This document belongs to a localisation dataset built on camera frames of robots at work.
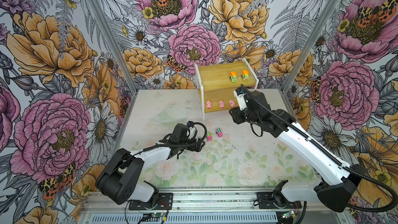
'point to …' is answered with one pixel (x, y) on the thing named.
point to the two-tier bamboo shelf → (217, 81)
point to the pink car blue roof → (218, 131)
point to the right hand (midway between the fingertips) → (235, 113)
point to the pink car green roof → (209, 137)
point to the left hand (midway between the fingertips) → (196, 145)
